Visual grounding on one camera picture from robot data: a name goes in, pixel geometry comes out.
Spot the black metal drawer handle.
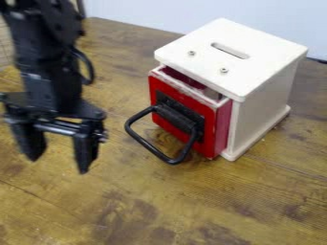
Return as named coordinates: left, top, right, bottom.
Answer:
left=124, top=102, right=204, bottom=166

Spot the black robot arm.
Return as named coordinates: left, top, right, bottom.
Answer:
left=0, top=0, right=106, bottom=173

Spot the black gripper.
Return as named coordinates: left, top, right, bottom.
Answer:
left=0, top=71, right=106, bottom=174

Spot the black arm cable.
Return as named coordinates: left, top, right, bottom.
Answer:
left=69, top=47, right=96, bottom=86

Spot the white wooden box cabinet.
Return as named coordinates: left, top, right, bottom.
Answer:
left=154, top=18, right=308, bottom=161

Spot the red drawer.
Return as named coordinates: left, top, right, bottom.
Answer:
left=148, top=65, right=232, bottom=159

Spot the right screw on box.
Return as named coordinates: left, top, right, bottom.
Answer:
left=220, top=67, right=228, bottom=74

